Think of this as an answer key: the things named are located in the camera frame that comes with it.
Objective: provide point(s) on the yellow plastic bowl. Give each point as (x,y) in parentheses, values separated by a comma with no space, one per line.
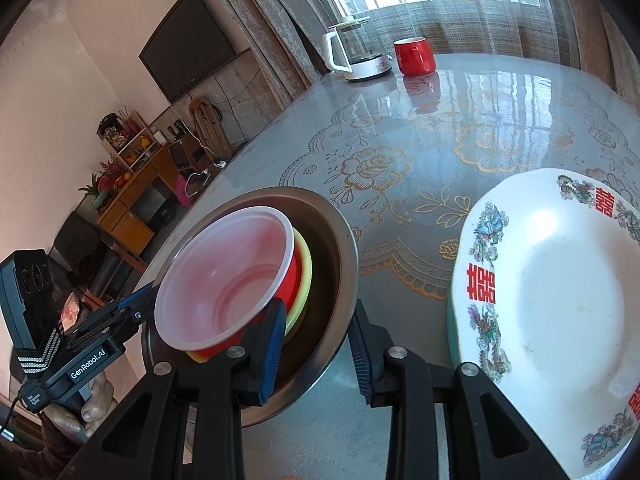
(302,285)

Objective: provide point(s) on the stainless steel bowl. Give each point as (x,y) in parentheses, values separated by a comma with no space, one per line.
(330,260)

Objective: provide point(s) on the pink bag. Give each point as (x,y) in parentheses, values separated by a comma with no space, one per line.
(182,191)

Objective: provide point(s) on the white electric kettle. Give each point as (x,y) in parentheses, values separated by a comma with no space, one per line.
(360,60)

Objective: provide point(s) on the wooden folding chair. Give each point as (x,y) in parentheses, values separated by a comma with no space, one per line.
(210,127)

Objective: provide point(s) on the black wall television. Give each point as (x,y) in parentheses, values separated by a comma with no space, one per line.
(190,45)

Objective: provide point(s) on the wooden cabinet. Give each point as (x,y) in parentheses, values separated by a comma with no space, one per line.
(135,195)

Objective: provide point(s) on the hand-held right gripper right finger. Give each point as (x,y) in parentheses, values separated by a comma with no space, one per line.
(361,355)

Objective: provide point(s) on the person's left forearm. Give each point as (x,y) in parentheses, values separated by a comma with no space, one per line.
(40,455)

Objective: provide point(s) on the dark armchair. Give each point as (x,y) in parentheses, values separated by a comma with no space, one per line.
(85,245)

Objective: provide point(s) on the white sheer curtain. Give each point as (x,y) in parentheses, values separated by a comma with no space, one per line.
(450,25)

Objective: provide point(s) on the red mug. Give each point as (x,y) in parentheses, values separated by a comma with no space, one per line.
(415,57)

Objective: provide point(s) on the person's left hand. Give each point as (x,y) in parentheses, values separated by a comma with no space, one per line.
(92,410)

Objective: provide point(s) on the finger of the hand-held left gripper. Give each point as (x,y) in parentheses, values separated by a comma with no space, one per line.
(132,305)

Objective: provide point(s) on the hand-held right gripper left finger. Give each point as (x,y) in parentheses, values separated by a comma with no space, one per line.
(272,350)

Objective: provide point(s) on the dark electronic box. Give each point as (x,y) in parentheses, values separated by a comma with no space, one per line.
(182,155)

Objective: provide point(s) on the red flower plant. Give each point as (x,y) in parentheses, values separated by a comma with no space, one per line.
(100,180)

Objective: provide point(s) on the beige textured curtain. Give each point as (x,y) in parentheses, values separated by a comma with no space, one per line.
(280,20)
(595,20)

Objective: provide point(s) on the red plastic bowl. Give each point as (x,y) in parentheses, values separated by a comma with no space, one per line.
(225,270)

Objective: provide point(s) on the large white dragon print plate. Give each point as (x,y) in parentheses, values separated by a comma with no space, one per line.
(550,285)

